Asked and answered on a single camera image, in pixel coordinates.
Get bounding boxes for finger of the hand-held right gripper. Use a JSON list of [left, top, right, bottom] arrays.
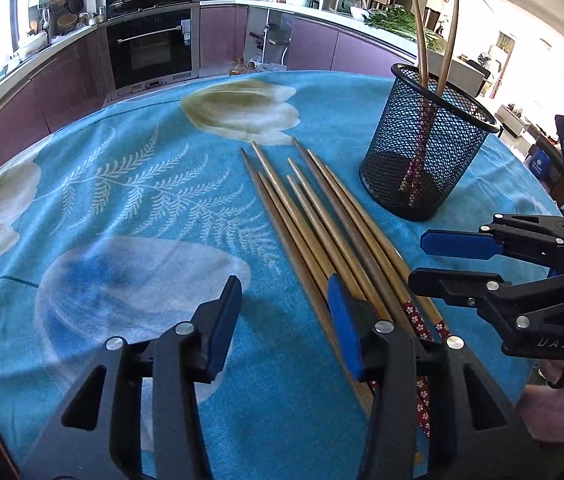
[[420, 213, 564, 268], [408, 268, 564, 360]]

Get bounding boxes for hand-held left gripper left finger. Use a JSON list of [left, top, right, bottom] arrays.
[[19, 275, 244, 480]]

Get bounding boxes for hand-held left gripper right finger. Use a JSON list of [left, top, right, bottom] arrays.
[[327, 275, 550, 480]]

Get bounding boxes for black mesh utensil holder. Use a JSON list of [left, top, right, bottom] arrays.
[[359, 63, 504, 222]]

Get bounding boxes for bunch of wooden chopsticks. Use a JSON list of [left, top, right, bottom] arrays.
[[239, 136, 455, 461]]

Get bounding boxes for red-handled wooden chopstick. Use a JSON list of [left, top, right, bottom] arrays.
[[402, 0, 435, 196], [404, 0, 461, 196]]

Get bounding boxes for blue bin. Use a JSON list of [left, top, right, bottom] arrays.
[[529, 147, 555, 178]]

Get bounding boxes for blue floral tablecloth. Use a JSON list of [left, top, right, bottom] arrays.
[[0, 70, 564, 480]]

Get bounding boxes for green leafy vegetables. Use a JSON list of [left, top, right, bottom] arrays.
[[362, 6, 450, 53]]

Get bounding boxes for black built-in oven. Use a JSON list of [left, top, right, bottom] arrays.
[[105, 7, 200, 92]]

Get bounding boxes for purple kitchen cabinets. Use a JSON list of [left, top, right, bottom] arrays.
[[0, 5, 443, 191]]

